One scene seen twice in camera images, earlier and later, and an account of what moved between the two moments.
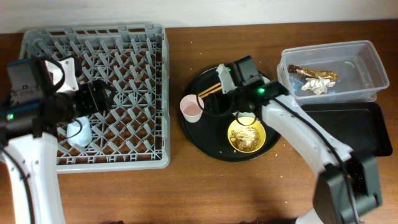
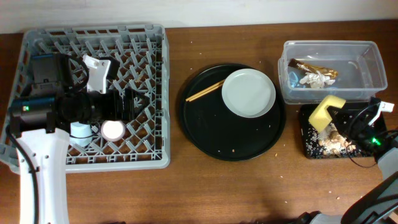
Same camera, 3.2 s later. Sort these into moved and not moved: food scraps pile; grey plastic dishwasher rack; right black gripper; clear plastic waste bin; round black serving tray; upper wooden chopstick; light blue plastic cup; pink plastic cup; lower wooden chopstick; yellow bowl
Moved: pink plastic cup; right black gripper; food scraps pile; yellow bowl
Not moved: grey plastic dishwasher rack; lower wooden chopstick; light blue plastic cup; upper wooden chopstick; round black serving tray; clear plastic waste bin
